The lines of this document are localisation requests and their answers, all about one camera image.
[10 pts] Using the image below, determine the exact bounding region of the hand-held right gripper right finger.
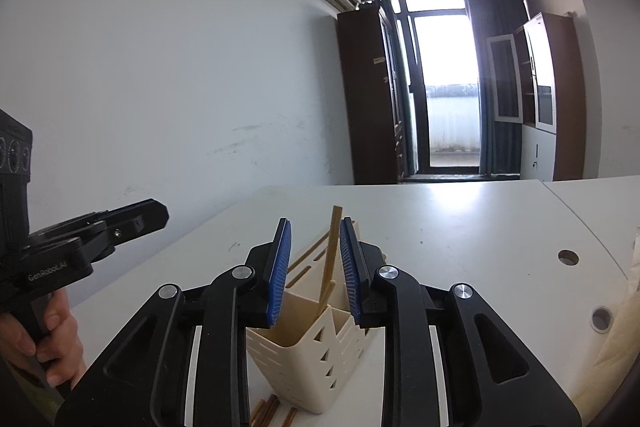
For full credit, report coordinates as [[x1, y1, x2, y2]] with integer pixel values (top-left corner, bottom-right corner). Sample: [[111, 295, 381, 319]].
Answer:
[[339, 216, 583, 427]]

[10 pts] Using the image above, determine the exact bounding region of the person's left hand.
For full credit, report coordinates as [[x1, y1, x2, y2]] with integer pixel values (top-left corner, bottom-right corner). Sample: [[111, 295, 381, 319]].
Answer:
[[0, 292, 86, 388]]

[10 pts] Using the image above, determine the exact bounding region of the cream plastic utensil holder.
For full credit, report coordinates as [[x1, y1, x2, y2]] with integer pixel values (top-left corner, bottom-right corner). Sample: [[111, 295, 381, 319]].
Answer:
[[245, 217, 388, 414]]

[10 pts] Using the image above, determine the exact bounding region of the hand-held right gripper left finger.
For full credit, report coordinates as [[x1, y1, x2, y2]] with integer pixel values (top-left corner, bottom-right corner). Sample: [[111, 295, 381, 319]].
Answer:
[[55, 217, 293, 427]]

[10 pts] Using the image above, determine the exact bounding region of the dark curtain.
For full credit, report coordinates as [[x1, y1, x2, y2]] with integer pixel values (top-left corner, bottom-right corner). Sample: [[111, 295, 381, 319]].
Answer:
[[465, 0, 531, 178]]

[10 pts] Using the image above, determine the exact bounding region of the glass balcony door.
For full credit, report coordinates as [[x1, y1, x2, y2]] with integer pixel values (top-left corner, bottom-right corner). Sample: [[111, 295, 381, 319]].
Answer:
[[395, 0, 483, 180]]

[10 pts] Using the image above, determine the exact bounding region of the wooden cabinet with glass doors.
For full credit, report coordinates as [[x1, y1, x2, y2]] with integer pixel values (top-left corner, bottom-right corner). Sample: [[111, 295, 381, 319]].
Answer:
[[487, 12, 586, 182]]

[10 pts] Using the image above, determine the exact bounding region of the dark wooden cabinet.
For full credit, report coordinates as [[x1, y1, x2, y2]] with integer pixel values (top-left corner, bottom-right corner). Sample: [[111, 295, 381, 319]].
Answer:
[[336, 2, 406, 185]]

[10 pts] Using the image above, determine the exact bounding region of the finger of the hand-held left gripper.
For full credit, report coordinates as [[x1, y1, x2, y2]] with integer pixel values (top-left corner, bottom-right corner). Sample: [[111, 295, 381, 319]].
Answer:
[[27, 199, 169, 264]]

